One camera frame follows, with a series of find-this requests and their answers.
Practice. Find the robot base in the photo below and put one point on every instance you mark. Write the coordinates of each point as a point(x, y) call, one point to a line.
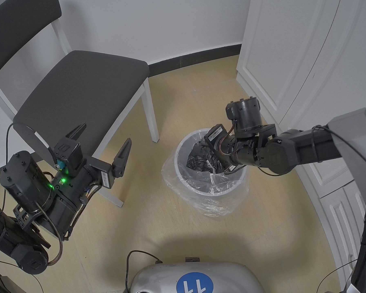
point(201, 276)

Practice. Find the black plastic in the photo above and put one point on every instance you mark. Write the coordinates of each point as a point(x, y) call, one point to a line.
point(201, 160)

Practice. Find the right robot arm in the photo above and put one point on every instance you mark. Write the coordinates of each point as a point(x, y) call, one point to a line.
point(311, 145)

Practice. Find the white trash bin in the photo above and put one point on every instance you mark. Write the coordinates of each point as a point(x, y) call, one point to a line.
point(180, 166)

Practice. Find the white wardrobe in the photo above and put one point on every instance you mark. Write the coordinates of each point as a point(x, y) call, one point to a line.
point(292, 41)

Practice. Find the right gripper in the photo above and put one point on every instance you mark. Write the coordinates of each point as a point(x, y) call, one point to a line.
point(241, 151)

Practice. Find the white chair dark grey seat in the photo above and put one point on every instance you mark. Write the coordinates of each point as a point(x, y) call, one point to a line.
point(79, 96)

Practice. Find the clear plastic bag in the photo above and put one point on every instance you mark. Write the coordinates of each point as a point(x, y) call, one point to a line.
point(170, 172)

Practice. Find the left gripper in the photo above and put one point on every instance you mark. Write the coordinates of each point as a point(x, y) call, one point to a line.
point(94, 178)

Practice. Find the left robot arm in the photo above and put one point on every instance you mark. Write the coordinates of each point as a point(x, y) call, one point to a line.
point(24, 182)

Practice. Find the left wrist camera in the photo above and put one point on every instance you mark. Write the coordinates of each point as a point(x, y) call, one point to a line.
point(68, 156)

